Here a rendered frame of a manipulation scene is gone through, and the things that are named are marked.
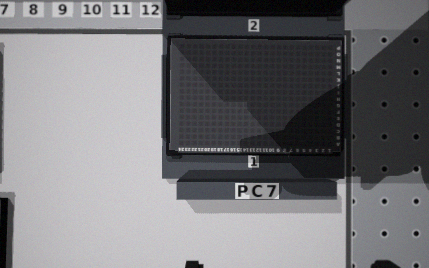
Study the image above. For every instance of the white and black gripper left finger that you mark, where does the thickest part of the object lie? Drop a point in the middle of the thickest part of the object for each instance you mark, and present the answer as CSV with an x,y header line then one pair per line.
x,y
193,264

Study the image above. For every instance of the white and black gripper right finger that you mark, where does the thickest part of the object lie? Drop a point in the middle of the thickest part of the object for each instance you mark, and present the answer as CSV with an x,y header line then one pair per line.
x,y
384,264

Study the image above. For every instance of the grey perforated base plate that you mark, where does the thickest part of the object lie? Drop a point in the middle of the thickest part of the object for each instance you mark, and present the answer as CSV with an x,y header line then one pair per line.
x,y
390,147

